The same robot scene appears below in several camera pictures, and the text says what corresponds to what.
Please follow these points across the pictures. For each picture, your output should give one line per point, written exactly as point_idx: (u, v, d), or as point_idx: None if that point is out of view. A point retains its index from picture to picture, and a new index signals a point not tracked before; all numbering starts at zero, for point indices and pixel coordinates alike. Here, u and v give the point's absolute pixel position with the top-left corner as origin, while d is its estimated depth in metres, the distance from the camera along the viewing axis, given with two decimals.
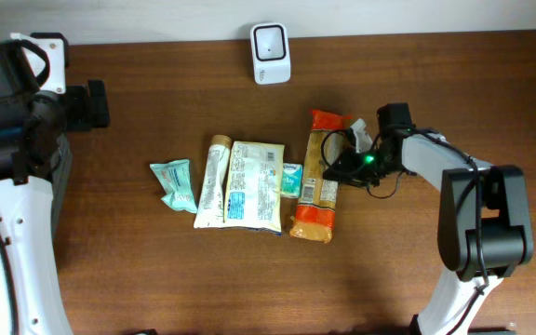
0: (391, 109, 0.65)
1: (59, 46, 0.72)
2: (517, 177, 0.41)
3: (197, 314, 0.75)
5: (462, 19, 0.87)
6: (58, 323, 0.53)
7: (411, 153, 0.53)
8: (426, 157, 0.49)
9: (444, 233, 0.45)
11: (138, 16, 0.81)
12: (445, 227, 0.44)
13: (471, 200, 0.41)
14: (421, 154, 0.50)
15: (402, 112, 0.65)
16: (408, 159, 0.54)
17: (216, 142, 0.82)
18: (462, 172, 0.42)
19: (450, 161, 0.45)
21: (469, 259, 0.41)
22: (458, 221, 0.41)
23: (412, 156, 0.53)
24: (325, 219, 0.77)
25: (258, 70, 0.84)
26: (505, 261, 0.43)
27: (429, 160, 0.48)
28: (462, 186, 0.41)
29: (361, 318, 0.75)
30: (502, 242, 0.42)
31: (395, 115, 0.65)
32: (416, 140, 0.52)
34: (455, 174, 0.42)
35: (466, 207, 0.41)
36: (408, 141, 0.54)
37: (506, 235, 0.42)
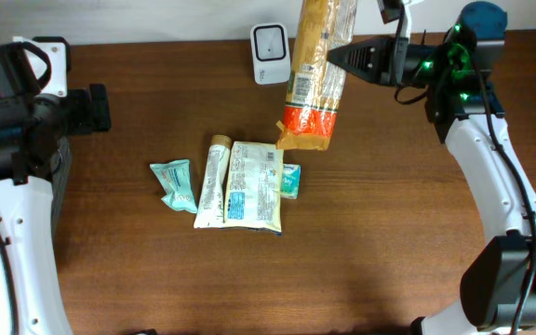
0: (486, 39, 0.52)
1: (60, 49, 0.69)
2: None
3: (198, 313, 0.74)
5: None
6: (58, 322, 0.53)
7: (462, 146, 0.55)
8: (485, 178, 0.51)
9: (475, 282, 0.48)
11: (139, 16, 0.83)
12: (478, 280, 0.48)
13: (519, 274, 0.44)
14: (475, 158, 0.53)
15: (489, 54, 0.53)
16: (456, 152, 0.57)
17: (216, 142, 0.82)
18: (516, 245, 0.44)
19: (509, 205, 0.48)
21: (495, 320, 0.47)
22: (497, 292, 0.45)
23: (461, 147, 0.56)
24: (325, 129, 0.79)
25: (258, 70, 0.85)
26: (533, 322, 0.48)
27: (486, 185, 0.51)
28: (512, 261, 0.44)
29: (362, 318, 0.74)
30: (533, 306, 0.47)
31: (475, 55, 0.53)
32: (472, 137, 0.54)
34: (509, 246, 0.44)
35: (512, 280, 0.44)
36: (461, 124, 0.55)
37: None
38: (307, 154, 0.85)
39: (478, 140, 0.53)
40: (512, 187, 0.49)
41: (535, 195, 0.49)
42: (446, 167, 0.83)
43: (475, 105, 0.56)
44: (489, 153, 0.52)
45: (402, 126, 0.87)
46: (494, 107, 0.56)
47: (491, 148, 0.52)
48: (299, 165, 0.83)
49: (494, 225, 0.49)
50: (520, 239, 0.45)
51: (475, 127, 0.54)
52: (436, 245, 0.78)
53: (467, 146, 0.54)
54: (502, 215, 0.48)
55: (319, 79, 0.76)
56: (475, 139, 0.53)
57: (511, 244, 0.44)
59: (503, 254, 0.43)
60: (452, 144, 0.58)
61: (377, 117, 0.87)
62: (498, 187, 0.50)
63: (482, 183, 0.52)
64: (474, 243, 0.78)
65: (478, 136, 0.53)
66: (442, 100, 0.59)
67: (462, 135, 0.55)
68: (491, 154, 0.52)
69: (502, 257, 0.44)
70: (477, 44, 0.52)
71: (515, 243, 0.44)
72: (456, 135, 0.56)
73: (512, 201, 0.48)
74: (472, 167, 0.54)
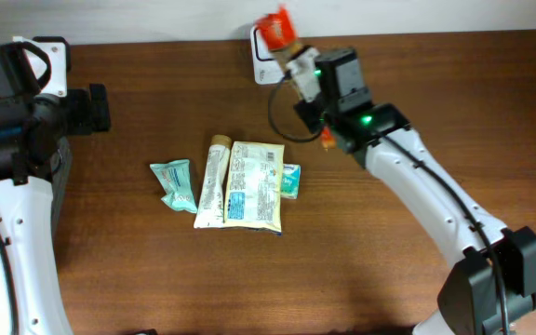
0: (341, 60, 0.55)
1: (60, 49, 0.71)
2: None
3: (198, 313, 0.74)
5: (460, 19, 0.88)
6: (58, 323, 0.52)
7: (388, 173, 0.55)
8: (421, 198, 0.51)
9: (454, 307, 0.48)
11: (140, 15, 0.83)
12: (457, 305, 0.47)
13: (489, 288, 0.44)
14: (402, 180, 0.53)
15: (352, 71, 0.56)
16: (383, 178, 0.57)
17: (216, 142, 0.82)
18: (476, 264, 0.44)
19: (451, 221, 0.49)
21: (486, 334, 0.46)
22: (479, 311, 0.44)
23: (386, 173, 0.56)
24: None
25: (258, 70, 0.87)
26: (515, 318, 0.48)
27: (425, 207, 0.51)
28: (479, 282, 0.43)
29: (362, 318, 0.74)
30: (515, 304, 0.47)
31: (343, 76, 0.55)
32: (392, 160, 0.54)
34: (470, 269, 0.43)
35: (486, 296, 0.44)
36: (376, 150, 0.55)
37: (518, 300, 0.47)
38: (307, 154, 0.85)
39: (397, 162, 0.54)
40: (448, 202, 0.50)
41: (471, 201, 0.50)
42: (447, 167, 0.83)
43: (378, 125, 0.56)
44: (413, 170, 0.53)
45: None
46: (399, 118, 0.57)
47: (413, 166, 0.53)
48: (298, 165, 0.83)
49: (448, 247, 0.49)
50: (477, 256, 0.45)
51: (390, 149, 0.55)
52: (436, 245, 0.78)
53: (390, 169, 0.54)
54: (452, 234, 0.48)
55: None
56: (395, 162, 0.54)
57: (473, 268, 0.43)
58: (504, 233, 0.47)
59: (472, 280, 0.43)
60: (373, 169, 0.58)
61: None
62: (436, 207, 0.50)
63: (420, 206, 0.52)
64: None
65: (397, 157, 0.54)
66: (349, 133, 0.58)
67: (382, 162, 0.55)
68: (416, 172, 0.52)
69: (472, 284, 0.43)
70: (335, 65, 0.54)
71: (475, 263, 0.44)
72: (377, 163, 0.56)
73: (455, 216, 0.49)
74: (402, 189, 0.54)
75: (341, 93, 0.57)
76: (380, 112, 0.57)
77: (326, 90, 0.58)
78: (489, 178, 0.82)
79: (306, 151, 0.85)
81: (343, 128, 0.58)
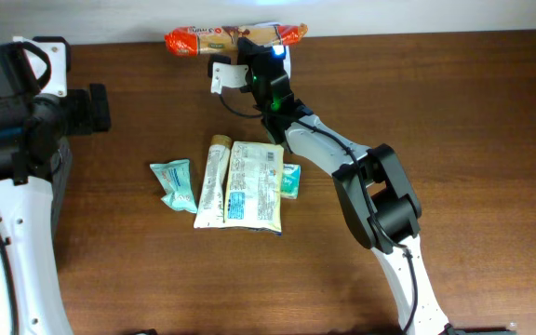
0: (273, 73, 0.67)
1: (60, 48, 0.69)
2: (390, 155, 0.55)
3: (198, 313, 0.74)
5: (459, 19, 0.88)
6: (58, 323, 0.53)
7: (298, 142, 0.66)
8: (316, 149, 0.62)
9: (349, 216, 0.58)
11: (140, 15, 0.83)
12: (349, 213, 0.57)
13: (360, 189, 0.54)
14: (306, 142, 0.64)
15: (282, 84, 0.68)
16: (296, 148, 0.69)
17: (216, 142, 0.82)
18: (345, 171, 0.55)
19: (334, 154, 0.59)
21: (376, 235, 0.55)
22: (359, 210, 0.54)
23: (299, 144, 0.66)
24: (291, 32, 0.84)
25: None
26: (404, 223, 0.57)
27: (319, 153, 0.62)
28: (348, 182, 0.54)
29: (361, 318, 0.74)
30: (395, 210, 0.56)
31: (275, 89, 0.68)
32: (297, 132, 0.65)
34: (341, 173, 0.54)
35: (359, 196, 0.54)
36: (288, 131, 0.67)
37: (396, 206, 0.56)
38: None
39: (301, 132, 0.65)
40: (332, 146, 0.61)
41: (348, 140, 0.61)
42: (447, 167, 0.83)
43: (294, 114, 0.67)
44: (312, 134, 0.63)
45: (404, 125, 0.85)
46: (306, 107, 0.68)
47: (311, 130, 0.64)
48: (298, 165, 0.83)
49: None
50: (349, 167, 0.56)
51: (295, 125, 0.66)
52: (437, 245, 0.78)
53: (298, 140, 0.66)
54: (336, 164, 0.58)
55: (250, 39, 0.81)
56: (298, 132, 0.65)
57: (341, 173, 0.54)
58: (368, 150, 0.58)
59: (341, 181, 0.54)
60: (291, 144, 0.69)
61: (377, 116, 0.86)
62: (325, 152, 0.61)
63: (320, 157, 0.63)
64: (473, 243, 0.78)
65: (301, 129, 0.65)
66: (274, 126, 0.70)
67: (292, 136, 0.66)
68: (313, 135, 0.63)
69: (342, 186, 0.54)
70: (271, 83, 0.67)
71: (344, 171, 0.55)
72: (292, 140, 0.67)
73: (337, 152, 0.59)
74: (308, 149, 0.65)
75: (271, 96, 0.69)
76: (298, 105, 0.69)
77: (265, 93, 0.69)
78: (489, 177, 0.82)
79: None
81: (272, 123, 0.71)
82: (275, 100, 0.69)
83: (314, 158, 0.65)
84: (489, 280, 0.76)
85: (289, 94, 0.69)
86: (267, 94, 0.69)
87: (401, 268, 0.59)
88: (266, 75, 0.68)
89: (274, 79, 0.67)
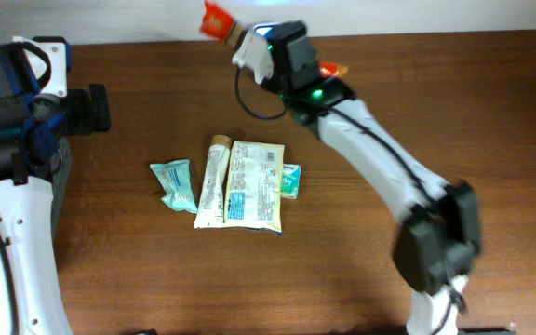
0: (284, 39, 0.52)
1: (60, 48, 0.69)
2: (470, 196, 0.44)
3: (198, 313, 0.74)
5: (457, 18, 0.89)
6: (58, 322, 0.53)
7: (338, 141, 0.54)
8: (360, 155, 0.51)
9: (406, 258, 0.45)
11: (139, 15, 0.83)
12: (409, 260, 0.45)
13: (433, 236, 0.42)
14: (353, 148, 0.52)
15: (304, 46, 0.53)
16: (337, 144, 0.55)
17: (216, 142, 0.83)
18: (414, 217, 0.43)
19: (393, 178, 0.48)
21: (436, 281, 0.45)
22: (425, 258, 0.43)
23: (339, 141, 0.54)
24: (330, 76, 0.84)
25: None
26: (462, 266, 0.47)
27: (362, 158, 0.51)
28: (420, 229, 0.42)
29: (362, 318, 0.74)
30: (459, 254, 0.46)
31: (295, 54, 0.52)
32: (340, 127, 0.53)
34: (411, 221, 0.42)
35: (430, 243, 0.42)
36: (325, 120, 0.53)
37: (461, 249, 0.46)
38: (307, 154, 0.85)
39: (346, 130, 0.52)
40: (388, 159, 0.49)
41: (409, 160, 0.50)
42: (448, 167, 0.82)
43: (326, 98, 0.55)
44: (360, 135, 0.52)
45: (404, 125, 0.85)
46: (345, 88, 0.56)
47: (359, 132, 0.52)
48: (299, 165, 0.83)
49: (389, 200, 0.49)
50: (420, 211, 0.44)
51: (338, 119, 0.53)
52: None
53: (341, 138, 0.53)
54: (392, 188, 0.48)
55: None
56: (343, 129, 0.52)
57: (410, 219, 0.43)
58: (444, 187, 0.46)
59: (410, 226, 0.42)
60: (324, 136, 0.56)
61: (377, 116, 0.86)
62: (380, 167, 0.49)
63: (369, 168, 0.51)
64: None
65: (345, 124, 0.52)
66: None
67: (331, 131, 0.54)
68: (362, 139, 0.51)
69: (413, 234, 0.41)
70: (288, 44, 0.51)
71: (414, 217, 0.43)
72: (328, 133, 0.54)
73: (397, 175, 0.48)
74: (351, 155, 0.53)
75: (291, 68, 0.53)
76: (328, 84, 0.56)
77: (284, 62, 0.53)
78: (489, 177, 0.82)
79: (306, 151, 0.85)
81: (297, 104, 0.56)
82: (297, 79, 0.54)
83: (362, 168, 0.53)
84: (489, 281, 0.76)
85: (311, 66, 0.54)
86: (286, 63, 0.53)
87: (440, 299, 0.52)
88: (280, 34, 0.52)
89: (289, 51, 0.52)
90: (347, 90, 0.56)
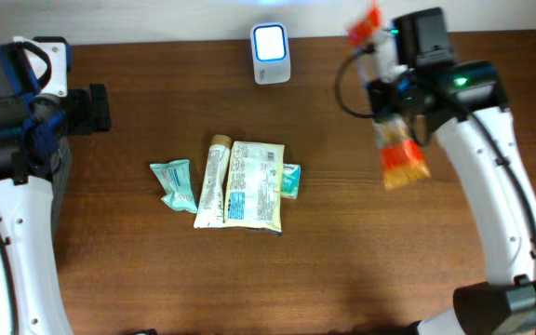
0: (420, 33, 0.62)
1: (61, 48, 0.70)
2: None
3: (198, 313, 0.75)
5: (461, 20, 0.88)
6: (57, 322, 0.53)
7: (460, 153, 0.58)
8: (477, 176, 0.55)
9: (481, 303, 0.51)
11: (139, 16, 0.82)
12: (484, 306, 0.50)
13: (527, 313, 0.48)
14: (476, 175, 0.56)
15: (441, 60, 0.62)
16: (452, 146, 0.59)
17: (216, 142, 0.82)
18: (524, 294, 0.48)
19: (521, 233, 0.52)
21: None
22: (500, 325, 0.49)
23: (461, 144, 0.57)
24: (412, 153, 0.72)
25: (258, 70, 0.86)
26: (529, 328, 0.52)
27: (490, 184, 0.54)
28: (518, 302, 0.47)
29: (361, 318, 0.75)
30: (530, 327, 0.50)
31: (444, 68, 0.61)
32: (472, 148, 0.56)
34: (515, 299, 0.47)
35: (519, 315, 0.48)
36: (459, 127, 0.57)
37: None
38: (308, 154, 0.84)
39: (479, 152, 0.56)
40: (516, 201, 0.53)
41: None
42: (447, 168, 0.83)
43: (472, 85, 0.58)
44: (496, 167, 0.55)
45: None
46: (496, 93, 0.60)
47: (497, 162, 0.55)
48: (298, 165, 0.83)
49: (493, 245, 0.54)
50: (529, 288, 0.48)
51: (473, 135, 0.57)
52: (436, 245, 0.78)
53: (467, 156, 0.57)
54: (507, 249, 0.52)
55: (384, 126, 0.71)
56: (475, 150, 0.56)
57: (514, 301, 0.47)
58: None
59: (507, 293, 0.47)
60: (442, 138, 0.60)
61: None
62: (501, 217, 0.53)
63: (495, 189, 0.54)
64: (472, 243, 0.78)
65: (474, 132, 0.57)
66: (438, 94, 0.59)
67: (461, 142, 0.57)
68: (497, 171, 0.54)
69: (511, 306, 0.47)
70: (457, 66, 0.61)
71: (526, 291, 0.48)
72: (456, 133, 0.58)
73: (518, 236, 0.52)
74: (473, 178, 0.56)
75: (422, 50, 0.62)
76: (475, 70, 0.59)
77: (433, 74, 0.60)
78: None
79: (307, 151, 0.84)
81: (444, 92, 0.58)
82: (456, 73, 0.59)
83: (482, 187, 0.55)
84: None
85: (445, 55, 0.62)
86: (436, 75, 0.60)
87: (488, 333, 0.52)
88: (432, 38, 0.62)
89: (418, 29, 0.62)
90: (495, 78, 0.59)
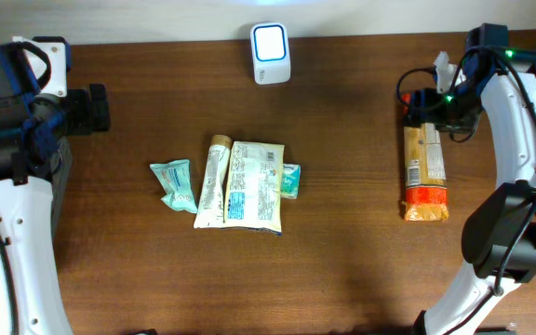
0: (482, 33, 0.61)
1: (60, 48, 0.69)
2: None
3: (198, 313, 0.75)
5: (462, 20, 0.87)
6: (57, 322, 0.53)
7: (494, 100, 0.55)
8: (505, 117, 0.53)
9: (482, 217, 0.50)
11: (139, 16, 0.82)
12: (484, 215, 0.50)
13: (520, 218, 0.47)
14: (505, 115, 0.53)
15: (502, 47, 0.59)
16: (490, 98, 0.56)
17: (216, 142, 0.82)
18: (518, 190, 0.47)
19: (529, 156, 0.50)
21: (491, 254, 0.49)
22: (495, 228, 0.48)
23: (492, 98, 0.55)
24: (438, 195, 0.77)
25: (258, 70, 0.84)
26: (525, 267, 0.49)
27: (510, 122, 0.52)
28: (514, 200, 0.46)
29: (361, 318, 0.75)
30: (526, 255, 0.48)
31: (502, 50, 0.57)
32: (506, 93, 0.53)
34: (510, 189, 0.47)
35: (513, 218, 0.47)
36: (498, 79, 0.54)
37: (530, 252, 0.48)
38: (307, 154, 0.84)
39: (512, 96, 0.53)
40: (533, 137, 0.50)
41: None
42: (448, 167, 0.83)
43: (516, 63, 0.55)
44: (520, 108, 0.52)
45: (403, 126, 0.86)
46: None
47: (522, 104, 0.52)
48: (298, 165, 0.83)
49: (506, 171, 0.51)
50: (525, 189, 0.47)
51: (510, 84, 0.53)
52: (436, 245, 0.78)
53: (500, 100, 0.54)
54: (515, 167, 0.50)
55: (423, 163, 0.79)
56: (508, 94, 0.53)
57: (513, 189, 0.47)
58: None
59: (506, 185, 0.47)
60: (483, 95, 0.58)
61: (377, 117, 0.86)
62: (516, 141, 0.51)
63: (517, 124, 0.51)
64: None
65: (511, 88, 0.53)
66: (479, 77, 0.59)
67: (498, 89, 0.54)
68: (520, 111, 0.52)
69: (506, 198, 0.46)
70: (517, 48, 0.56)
71: (518, 191, 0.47)
72: (491, 89, 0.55)
73: (528, 155, 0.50)
74: (498, 120, 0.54)
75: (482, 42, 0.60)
76: (522, 53, 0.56)
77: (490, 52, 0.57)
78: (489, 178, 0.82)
79: (307, 151, 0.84)
81: (486, 63, 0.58)
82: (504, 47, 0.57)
83: (502, 131, 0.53)
84: None
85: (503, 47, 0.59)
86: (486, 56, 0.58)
87: (477, 291, 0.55)
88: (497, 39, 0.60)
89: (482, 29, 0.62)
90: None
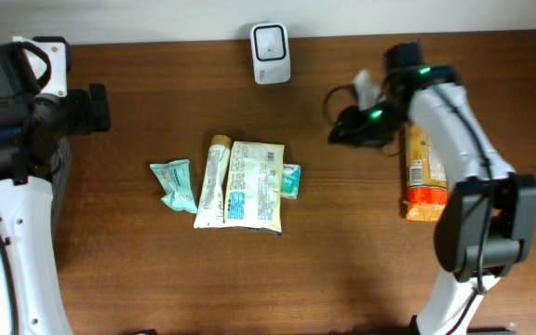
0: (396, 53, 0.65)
1: (60, 48, 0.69)
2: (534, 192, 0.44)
3: (198, 313, 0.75)
5: (462, 20, 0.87)
6: (57, 322, 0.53)
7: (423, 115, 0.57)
8: (438, 127, 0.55)
9: (448, 221, 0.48)
11: (138, 16, 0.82)
12: (448, 220, 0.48)
13: (483, 213, 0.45)
14: (438, 124, 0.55)
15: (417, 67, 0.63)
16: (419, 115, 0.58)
17: (216, 142, 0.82)
18: (472, 185, 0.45)
19: (469, 152, 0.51)
21: (466, 259, 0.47)
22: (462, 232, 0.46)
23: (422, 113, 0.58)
24: (441, 197, 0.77)
25: (258, 70, 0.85)
26: (502, 260, 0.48)
27: (443, 127, 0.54)
28: (472, 198, 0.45)
29: (361, 318, 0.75)
30: (499, 247, 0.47)
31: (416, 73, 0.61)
32: (432, 105, 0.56)
34: (464, 187, 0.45)
35: (475, 216, 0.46)
36: (422, 94, 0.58)
37: (502, 244, 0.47)
38: (307, 154, 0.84)
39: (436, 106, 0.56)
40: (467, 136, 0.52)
41: (489, 146, 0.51)
42: None
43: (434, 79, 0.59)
44: (448, 113, 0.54)
45: None
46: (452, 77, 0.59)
47: (449, 111, 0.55)
48: (298, 165, 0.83)
49: (455, 173, 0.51)
50: (478, 183, 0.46)
51: (434, 96, 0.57)
52: None
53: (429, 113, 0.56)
54: (462, 165, 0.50)
55: (426, 164, 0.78)
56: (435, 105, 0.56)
57: (467, 186, 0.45)
58: (508, 173, 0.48)
59: (460, 184, 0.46)
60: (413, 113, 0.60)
61: None
62: (455, 142, 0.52)
63: (452, 127, 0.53)
64: None
65: (437, 100, 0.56)
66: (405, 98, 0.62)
67: (422, 103, 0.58)
68: (450, 116, 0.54)
69: (463, 198, 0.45)
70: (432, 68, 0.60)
71: (473, 186, 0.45)
72: (419, 104, 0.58)
73: (470, 153, 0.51)
74: (434, 130, 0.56)
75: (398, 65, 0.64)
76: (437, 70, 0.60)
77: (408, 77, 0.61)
78: None
79: (307, 151, 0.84)
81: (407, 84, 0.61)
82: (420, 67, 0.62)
83: (439, 139, 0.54)
84: None
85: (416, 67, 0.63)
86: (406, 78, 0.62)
87: (462, 293, 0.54)
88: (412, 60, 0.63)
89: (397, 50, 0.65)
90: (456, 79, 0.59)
